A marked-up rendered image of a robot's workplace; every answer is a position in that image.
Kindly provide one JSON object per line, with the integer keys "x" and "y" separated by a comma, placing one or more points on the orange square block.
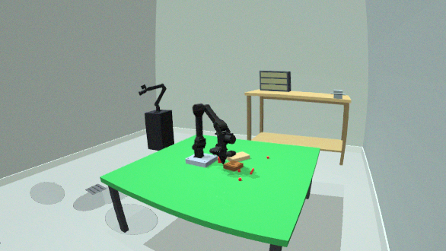
{"x": 233, "y": 165}

